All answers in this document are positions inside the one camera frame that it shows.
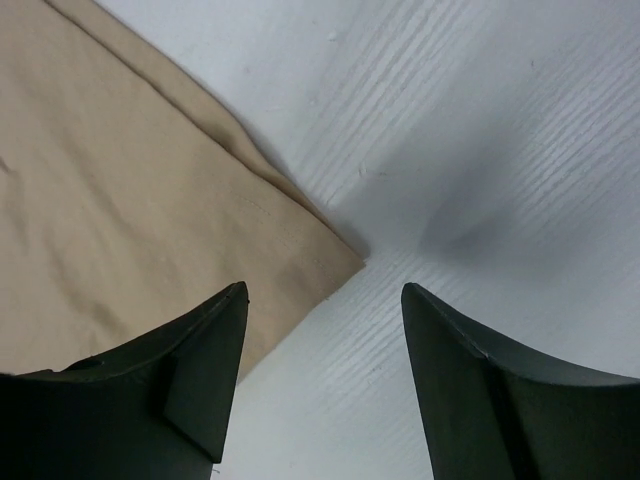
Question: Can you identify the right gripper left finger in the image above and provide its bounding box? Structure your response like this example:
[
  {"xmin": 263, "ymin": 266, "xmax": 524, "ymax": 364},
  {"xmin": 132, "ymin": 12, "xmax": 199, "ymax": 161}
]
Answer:
[{"xmin": 1, "ymin": 282, "xmax": 249, "ymax": 479}]

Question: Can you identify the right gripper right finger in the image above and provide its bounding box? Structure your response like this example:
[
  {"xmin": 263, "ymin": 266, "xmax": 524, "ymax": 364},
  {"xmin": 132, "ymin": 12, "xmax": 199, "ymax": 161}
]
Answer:
[{"xmin": 401, "ymin": 283, "xmax": 639, "ymax": 479}]

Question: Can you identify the beige polo shirt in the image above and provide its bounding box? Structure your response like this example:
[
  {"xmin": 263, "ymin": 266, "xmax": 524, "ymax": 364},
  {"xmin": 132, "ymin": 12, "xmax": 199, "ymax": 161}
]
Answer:
[{"xmin": 1, "ymin": 1, "xmax": 363, "ymax": 374}]

